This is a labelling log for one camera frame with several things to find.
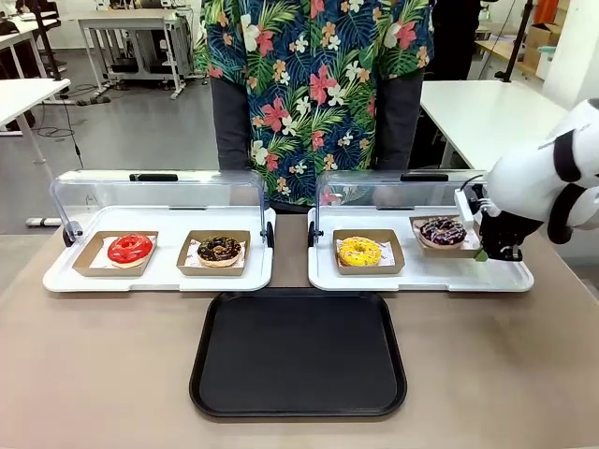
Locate yellow sprinkled donut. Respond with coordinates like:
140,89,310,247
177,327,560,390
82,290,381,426
336,236,383,268

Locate black serving tray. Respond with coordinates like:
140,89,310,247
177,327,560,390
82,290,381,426
188,288,407,419

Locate red glazed donut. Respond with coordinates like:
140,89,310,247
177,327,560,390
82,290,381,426
107,233,155,269

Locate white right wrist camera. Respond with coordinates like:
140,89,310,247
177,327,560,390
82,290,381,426
452,183,493,226

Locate white display tray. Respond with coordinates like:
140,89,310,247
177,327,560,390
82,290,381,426
42,204,274,294
307,204,535,294

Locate white background desk metal frame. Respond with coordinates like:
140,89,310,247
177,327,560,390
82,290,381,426
77,7,194,100

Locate small white side table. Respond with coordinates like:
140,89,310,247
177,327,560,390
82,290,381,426
0,78,72,228

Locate large white side table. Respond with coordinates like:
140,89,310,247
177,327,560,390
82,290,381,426
419,80,570,171

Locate chocolate glazed donut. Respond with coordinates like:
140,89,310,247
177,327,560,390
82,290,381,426
196,236,244,268

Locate black floor cable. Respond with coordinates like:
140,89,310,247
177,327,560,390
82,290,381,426
36,82,114,170

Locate paper liner under chocolate donut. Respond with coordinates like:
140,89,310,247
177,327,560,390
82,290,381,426
186,239,246,269

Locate paper liner under yellow donut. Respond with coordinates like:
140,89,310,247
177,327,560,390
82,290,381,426
336,240,395,268

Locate black pole stand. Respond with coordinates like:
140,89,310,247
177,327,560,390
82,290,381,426
494,0,535,84

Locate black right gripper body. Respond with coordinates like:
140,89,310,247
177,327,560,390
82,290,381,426
478,209,545,253

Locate background person black clothes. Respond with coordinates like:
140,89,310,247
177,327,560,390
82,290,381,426
426,0,484,82

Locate person torso floral shirt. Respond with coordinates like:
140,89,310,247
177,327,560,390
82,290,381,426
200,0,435,214

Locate cardboard box under chocolate donut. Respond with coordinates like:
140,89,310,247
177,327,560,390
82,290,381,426
176,228,252,278

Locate black office chair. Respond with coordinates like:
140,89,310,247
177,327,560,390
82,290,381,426
28,0,66,81

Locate cardboard box under red donut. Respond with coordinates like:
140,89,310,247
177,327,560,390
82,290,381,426
71,229,160,279

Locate brown cardboard storage box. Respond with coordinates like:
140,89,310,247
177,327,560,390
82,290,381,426
522,21,563,67

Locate paper liner under red donut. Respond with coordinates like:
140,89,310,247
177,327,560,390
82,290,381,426
88,236,154,271

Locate purple glazed donut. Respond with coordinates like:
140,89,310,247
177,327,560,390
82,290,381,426
418,216,468,250

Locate cardboard box under yellow donut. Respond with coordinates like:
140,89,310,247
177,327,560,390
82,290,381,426
332,227,405,276

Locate clear display lid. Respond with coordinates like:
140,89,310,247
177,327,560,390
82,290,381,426
307,168,489,245
49,168,277,249

